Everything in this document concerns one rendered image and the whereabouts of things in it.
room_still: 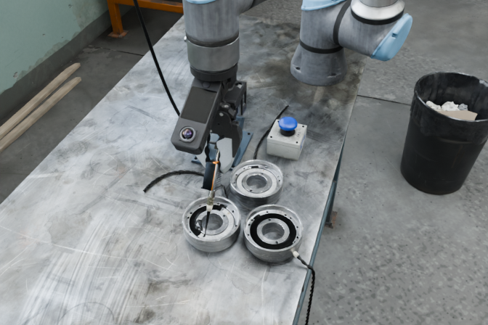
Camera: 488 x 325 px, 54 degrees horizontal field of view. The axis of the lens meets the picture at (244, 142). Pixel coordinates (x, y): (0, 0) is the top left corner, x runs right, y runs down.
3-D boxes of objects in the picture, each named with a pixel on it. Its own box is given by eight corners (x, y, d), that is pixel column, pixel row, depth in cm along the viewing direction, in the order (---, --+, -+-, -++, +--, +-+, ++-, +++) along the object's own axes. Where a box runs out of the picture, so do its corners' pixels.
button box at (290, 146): (298, 161, 102) (300, 144, 99) (266, 154, 104) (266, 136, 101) (306, 138, 108) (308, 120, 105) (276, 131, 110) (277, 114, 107)
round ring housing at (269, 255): (231, 239, 87) (231, 224, 84) (273, 210, 92) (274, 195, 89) (271, 276, 81) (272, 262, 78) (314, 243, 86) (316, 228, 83)
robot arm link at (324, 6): (315, 22, 130) (320, -27, 121) (359, 38, 123) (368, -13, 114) (289, 38, 123) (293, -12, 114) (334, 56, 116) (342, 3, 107)
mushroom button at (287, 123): (293, 146, 102) (295, 128, 99) (275, 142, 103) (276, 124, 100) (298, 135, 105) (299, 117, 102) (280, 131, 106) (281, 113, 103)
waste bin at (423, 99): (471, 210, 197) (509, 129, 169) (388, 191, 206) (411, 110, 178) (470, 157, 222) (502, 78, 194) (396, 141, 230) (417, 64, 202)
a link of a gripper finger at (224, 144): (247, 157, 85) (242, 115, 80) (237, 180, 81) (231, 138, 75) (231, 154, 86) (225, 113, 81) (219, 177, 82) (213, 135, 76)
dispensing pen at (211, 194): (192, 236, 82) (208, 140, 80) (200, 230, 86) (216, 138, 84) (205, 239, 81) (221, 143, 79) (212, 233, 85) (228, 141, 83)
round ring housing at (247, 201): (286, 210, 92) (287, 196, 89) (231, 213, 91) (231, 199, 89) (279, 172, 100) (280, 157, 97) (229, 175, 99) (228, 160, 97)
